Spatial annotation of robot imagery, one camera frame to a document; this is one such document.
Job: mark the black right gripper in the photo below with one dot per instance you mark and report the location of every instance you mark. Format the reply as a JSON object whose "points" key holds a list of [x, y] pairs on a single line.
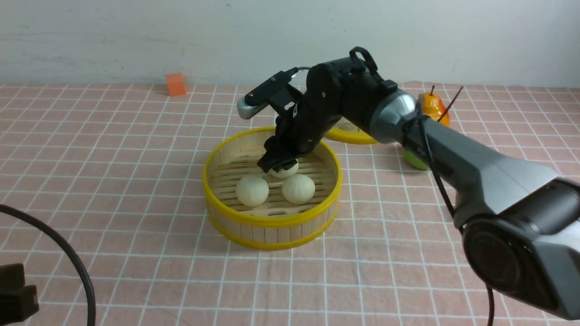
{"points": [[320, 108]]}

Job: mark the white bun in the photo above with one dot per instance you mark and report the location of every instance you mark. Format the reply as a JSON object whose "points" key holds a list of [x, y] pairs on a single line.
{"points": [[252, 190], [298, 189], [285, 171]]}

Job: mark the green toy watermelon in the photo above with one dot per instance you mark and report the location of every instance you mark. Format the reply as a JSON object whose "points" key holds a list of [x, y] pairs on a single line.
{"points": [[414, 161]]}

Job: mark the pink checkered tablecloth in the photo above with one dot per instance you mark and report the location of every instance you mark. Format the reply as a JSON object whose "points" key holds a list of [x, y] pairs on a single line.
{"points": [[116, 170]]}

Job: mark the woven bamboo steamer lid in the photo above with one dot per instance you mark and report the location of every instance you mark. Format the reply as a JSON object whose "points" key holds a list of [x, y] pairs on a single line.
{"points": [[346, 132]]}

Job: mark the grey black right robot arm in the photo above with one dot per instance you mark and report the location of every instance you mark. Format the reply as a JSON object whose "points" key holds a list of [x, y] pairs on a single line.
{"points": [[519, 220]]}

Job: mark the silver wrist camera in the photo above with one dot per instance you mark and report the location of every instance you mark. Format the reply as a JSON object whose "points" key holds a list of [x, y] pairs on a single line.
{"points": [[275, 92]]}

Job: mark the orange cube block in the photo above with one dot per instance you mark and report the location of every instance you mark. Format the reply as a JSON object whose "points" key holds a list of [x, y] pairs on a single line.
{"points": [[175, 84]]}

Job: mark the orange toy pear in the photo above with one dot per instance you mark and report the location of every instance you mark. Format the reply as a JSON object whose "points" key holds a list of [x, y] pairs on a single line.
{"points": [[432, 105]]}

